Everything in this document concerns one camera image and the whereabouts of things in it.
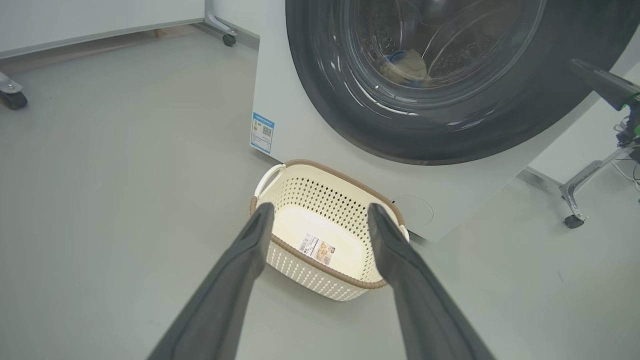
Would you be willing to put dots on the white front-load washing machine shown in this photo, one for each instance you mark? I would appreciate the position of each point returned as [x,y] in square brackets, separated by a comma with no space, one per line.
[300,75]

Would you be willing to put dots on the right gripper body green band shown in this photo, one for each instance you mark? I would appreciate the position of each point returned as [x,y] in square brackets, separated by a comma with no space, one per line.
[636,125]

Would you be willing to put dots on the basket product label sticker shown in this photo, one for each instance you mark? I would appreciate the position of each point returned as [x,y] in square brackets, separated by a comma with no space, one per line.
[317,249]

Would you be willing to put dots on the cream garment with line print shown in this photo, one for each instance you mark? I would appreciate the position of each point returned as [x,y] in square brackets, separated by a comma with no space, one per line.
[410,70]

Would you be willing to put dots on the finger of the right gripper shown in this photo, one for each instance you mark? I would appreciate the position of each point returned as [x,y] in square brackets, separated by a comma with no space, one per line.
[607,87]

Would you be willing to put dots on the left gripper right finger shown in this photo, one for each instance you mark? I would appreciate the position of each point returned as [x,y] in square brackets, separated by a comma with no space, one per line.
[425,310]

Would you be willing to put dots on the pale yellow garment blue cuff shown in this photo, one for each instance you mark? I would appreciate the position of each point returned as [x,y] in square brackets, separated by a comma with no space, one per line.
[398,56]

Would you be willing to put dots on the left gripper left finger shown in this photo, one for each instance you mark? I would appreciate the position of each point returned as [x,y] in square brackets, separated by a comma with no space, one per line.
[220,310]

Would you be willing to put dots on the cream perforated laundry basket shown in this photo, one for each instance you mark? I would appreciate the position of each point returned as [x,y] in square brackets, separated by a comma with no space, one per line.
[320,200]

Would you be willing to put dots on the blue white energy label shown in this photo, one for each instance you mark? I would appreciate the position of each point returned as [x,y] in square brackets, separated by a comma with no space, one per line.
[262,132]

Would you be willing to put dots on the white partition on casters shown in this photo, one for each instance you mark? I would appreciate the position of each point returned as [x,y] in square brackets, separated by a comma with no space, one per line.
[100,20]

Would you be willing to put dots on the metal stand with caster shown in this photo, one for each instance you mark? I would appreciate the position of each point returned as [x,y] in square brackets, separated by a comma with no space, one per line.
[575,150]

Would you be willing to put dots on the black washing machine door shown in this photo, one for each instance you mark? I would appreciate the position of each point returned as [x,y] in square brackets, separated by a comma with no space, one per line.
[500,125]

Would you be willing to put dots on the round white filter cover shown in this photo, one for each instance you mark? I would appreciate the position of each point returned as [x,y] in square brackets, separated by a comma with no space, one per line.
[415,215]

